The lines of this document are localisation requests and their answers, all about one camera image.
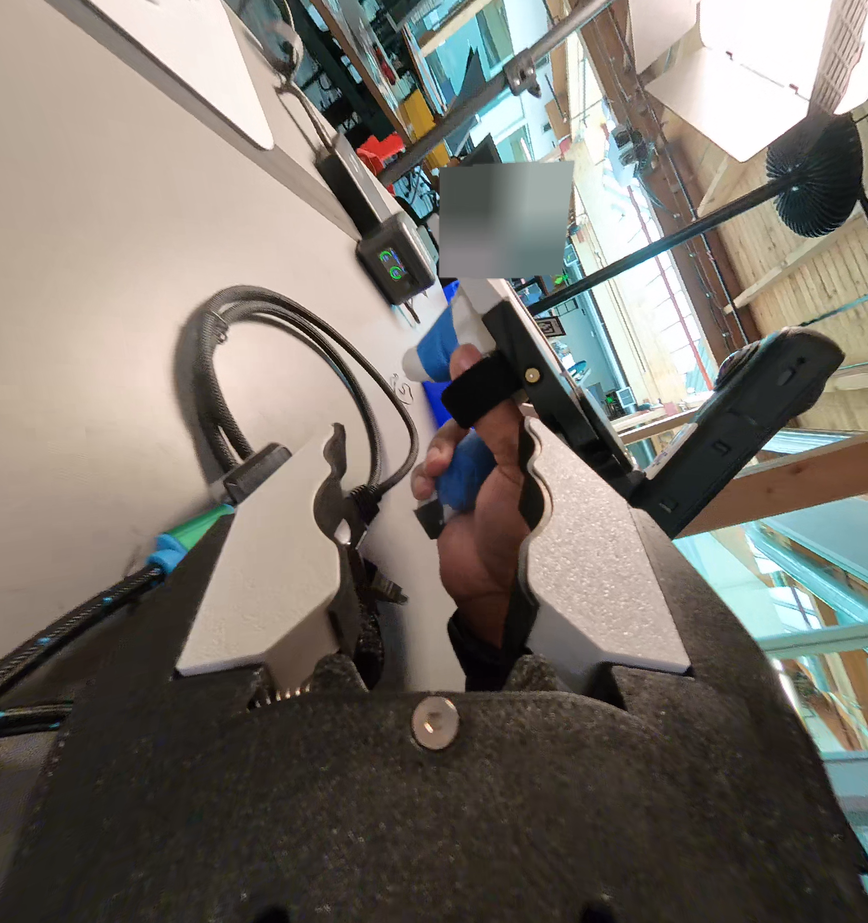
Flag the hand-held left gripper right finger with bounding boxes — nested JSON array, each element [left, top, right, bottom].
[[502, 418, 693, 693]]

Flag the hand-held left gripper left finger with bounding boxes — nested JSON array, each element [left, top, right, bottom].
[[176, 424, 388, 693]]

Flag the black braided switch cable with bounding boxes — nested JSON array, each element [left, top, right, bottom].
[[178, 286, 421, 605]]

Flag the person's right hand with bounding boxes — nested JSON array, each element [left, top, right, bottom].
[[411, 345, 533, 650]]

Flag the led studio light panel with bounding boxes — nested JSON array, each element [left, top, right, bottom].
[[625, 0, 868, 163]]

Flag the grey power bank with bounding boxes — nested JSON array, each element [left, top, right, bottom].
[[356, 211, 438, 305]]

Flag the grey light stand pole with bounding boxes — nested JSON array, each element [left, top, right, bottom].
[[380, 0, 615, 185]]

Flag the black power adapter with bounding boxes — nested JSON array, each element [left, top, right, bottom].
[[317, 133, 399, 235]]

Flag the yellow box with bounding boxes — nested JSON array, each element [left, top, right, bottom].
[[398, 90, 449, 167]]

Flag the red plastic bin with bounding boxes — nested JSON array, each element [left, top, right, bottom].
[[355, 133, 406, 174]]

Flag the white stand clear legs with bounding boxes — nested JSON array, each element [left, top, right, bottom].
[[88, 0, 275, 151]]

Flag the wooden post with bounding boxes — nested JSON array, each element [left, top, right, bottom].
[[614, 425, 868, 538]]

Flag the adapter cable velcro strap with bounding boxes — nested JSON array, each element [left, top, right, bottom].
[[261, 0, 334, 156]]

